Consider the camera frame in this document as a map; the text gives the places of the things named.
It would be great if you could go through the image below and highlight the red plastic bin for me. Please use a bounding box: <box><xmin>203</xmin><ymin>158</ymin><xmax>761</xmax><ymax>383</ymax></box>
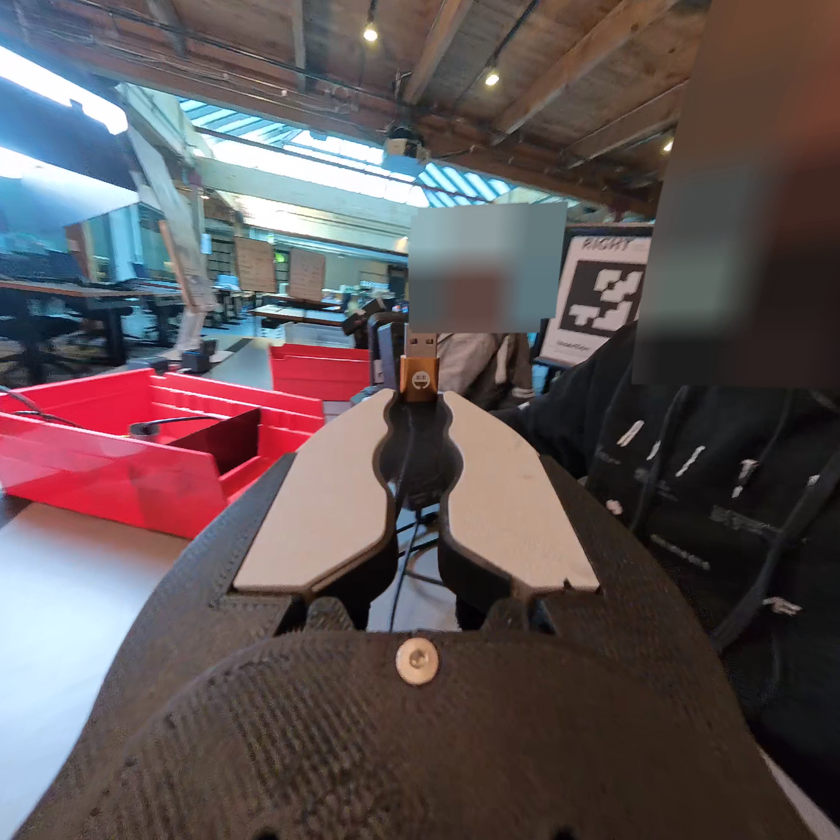
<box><xmin>269</xmin><ymin>343</ymin><xmax>373</xmax><ymax>403</ymax></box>
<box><xmin>0</xmin><ymin>367</ymin><xmax>327</xmax><ymax>540</ymax></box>

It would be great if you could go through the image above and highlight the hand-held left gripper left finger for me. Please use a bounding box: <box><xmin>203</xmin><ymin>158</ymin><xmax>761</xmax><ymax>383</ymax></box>
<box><xmin>233</xmin><ymin>388</ymin><xmax>401</xmax><ymax>631</ymax></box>

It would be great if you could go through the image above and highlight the black bin divider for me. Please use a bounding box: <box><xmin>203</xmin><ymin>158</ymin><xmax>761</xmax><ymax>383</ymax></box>
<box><xmin>167</xmin><ymin>408</ymin><xmax>262</xmax><ymax>475</ymax></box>

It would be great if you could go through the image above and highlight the thin black cable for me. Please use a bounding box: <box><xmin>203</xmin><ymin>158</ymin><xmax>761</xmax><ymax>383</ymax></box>
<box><xmin>128</xmin><ymin>413</ymin><xmax>227</xmax><ymax>441</ymax></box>

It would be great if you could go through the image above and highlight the wooden pillar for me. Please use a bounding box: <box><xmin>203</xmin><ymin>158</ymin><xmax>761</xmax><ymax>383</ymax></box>
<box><xmin>121</xmin><ymin>85</ymin><xmax>221</xmax><ymax>349</ymax></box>

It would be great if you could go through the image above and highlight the dark office desk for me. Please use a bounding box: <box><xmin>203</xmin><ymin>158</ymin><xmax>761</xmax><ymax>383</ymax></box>
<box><xmin>0</xmin><ymin>279</ymin><xmax>185</xmax><ymax>368</ymax></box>

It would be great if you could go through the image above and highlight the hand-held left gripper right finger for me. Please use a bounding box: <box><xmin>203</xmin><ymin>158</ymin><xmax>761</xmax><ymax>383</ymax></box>
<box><xmin>436</xmin><ymin>390</ymin><xmax>601</xmax><ymax>632</ymax></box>

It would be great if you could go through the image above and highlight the black cable orange usb plug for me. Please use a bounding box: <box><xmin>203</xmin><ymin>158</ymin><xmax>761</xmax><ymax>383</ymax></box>
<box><xmin>387</xmin><ymin>331</ymin><xmax>441</xmax><ymax>632</ymax></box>

